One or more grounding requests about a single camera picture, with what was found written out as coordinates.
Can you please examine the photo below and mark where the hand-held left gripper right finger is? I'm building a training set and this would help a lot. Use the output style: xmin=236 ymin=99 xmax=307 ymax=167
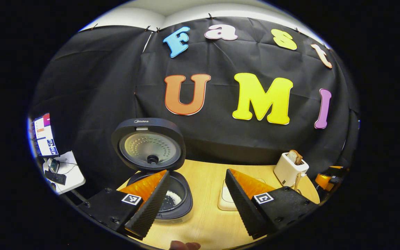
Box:
xmin=225 ymin=168 xmax=320 ymax=240

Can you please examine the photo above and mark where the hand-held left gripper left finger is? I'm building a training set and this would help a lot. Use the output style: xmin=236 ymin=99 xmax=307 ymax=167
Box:
xmin=78 ymin=170 xmax=171 ymax=240

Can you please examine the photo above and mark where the cream rice container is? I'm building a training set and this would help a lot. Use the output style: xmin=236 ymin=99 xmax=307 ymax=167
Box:
xmin=218 ymin=178 xmax=266 ymax=211

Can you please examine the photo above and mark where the white rice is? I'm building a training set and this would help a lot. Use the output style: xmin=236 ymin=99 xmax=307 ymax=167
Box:
xmin=165 ymin=191 xmax=182 ymax=208

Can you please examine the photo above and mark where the black rice cooker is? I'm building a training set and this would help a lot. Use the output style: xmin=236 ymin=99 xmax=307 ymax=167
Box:
xmin=111 ymin=118 xmax=193 ymax=223

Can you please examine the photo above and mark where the bread slice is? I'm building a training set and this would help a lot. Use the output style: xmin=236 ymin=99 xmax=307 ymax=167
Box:
xmin=288 ymin=150 xmax=303 ymax=165

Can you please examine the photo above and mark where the white toaster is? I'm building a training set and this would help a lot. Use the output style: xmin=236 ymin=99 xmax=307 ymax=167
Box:
xmin=274 ymin=152 xmax=309 ymax=187

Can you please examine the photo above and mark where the black backdrop cloth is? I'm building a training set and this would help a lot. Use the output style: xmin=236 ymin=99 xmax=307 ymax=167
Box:
xmin=30 ymin=16 xmax=360 ymax=198

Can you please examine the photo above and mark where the white side table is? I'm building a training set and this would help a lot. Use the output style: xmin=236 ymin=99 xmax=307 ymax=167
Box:
xmin=44 ymin=151 xmax=86 ymax=194

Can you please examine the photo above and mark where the black keyboard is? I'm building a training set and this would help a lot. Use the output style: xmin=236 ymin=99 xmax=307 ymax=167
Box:
xmin=44 ymin=170 xmax=67 ymax=185

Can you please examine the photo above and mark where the computer monitor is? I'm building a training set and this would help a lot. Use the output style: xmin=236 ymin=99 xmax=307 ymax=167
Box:
xmin=32 ymin=113 xmax=59 ymax=157

